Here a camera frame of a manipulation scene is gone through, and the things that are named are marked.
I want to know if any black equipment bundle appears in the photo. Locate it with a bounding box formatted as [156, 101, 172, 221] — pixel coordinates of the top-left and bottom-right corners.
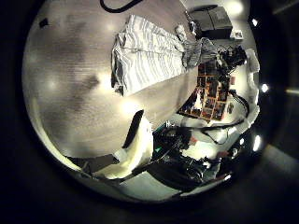
[146, 127, 223, 191]

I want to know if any black case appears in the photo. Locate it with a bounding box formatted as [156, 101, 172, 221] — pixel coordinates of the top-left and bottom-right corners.
[190, 5, 234, 40]

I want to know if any teal box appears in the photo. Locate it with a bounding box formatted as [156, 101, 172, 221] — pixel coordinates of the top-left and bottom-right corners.
[152, 122, 171, 136]

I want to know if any thick black cable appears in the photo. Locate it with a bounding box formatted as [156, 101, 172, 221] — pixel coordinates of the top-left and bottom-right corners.
[199, 89, 251, 133]

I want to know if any wooden shelf with colourful items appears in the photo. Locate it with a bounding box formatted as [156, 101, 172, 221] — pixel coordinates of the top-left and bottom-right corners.
[177, 60, 232, 122]

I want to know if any white grey striped shirt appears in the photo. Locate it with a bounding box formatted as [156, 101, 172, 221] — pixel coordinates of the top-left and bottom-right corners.
[110, 13, 219, 97]

